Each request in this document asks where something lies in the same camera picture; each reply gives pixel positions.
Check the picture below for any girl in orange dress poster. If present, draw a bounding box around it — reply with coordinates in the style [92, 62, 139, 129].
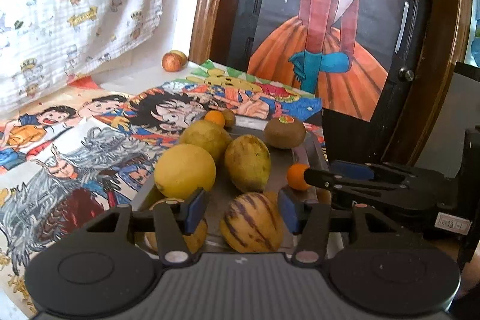
[247, 0, 387, 121]

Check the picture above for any small orange mandarin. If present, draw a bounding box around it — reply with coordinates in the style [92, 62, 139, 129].
[204, 110, 225, 128]

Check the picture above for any brown kiwi without sticker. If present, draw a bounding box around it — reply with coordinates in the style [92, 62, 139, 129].
[179, 119, 233, 164]

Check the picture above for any small tan potato fruit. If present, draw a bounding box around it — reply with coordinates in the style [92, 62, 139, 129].
[221, 109, 236, 128]

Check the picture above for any colourful cartoon table mat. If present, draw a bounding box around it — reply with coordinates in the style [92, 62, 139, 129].
[1, 61, 322, 319]

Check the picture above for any cartoon print white cloth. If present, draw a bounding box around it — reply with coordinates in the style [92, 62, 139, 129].
[1, 0, 164, 115]

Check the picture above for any small orange kumquat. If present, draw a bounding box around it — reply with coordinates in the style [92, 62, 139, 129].
[286, 163, 310, 192]

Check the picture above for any grey metal tray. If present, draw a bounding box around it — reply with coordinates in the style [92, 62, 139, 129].
[131, 124, 331, 257]

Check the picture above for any pale striped pepino melon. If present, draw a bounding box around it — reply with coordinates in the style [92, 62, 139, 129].
[145, 198, 208, 254]

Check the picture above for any yellow lemon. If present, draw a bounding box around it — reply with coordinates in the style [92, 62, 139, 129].
[154, 144, 216, 200]

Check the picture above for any red yellow apple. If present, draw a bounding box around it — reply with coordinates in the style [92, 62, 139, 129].
[162, 50, 188, 72]

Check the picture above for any green yellow mango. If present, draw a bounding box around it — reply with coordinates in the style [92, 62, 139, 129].
[224, 134, 272, 193]

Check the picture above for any kiwi with sticker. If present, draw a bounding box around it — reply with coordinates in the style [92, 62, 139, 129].
[264, 115, 307, 149]

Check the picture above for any black cabinet door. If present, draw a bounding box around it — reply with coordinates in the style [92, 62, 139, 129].
[224, 0, 474, 171]

